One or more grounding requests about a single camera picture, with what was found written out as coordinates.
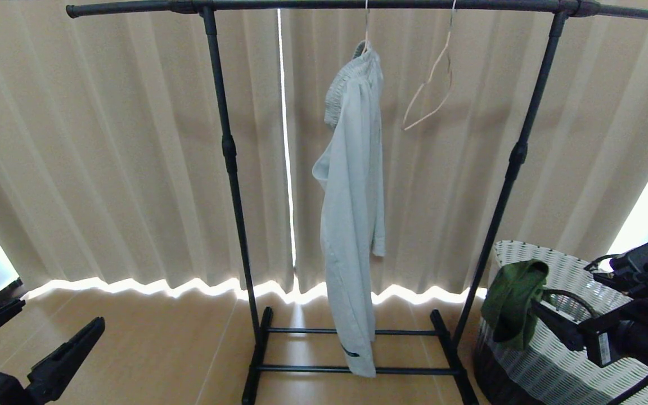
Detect green garment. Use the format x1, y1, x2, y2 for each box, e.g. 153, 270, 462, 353
480, 259, 550, 350

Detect white laundry basket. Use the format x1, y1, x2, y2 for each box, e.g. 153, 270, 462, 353
473, 240, 648, 405

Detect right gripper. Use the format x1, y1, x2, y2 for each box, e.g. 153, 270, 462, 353
529, 300, 648, 369

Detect beige curtain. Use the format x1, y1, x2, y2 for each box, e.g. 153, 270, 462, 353
0, 0, 648, 307

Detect black clothes rack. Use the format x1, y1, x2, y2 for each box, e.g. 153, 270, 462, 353
65, 0, 648, 405

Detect pink clothes hanger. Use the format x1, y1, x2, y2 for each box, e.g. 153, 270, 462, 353
402, 0, 458, 132
362, 0, 372, 56

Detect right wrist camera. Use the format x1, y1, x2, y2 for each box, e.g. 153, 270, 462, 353
584, 240, 648, 311

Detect pale grey shorts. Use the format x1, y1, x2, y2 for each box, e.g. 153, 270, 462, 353
312, 40, 386, 378

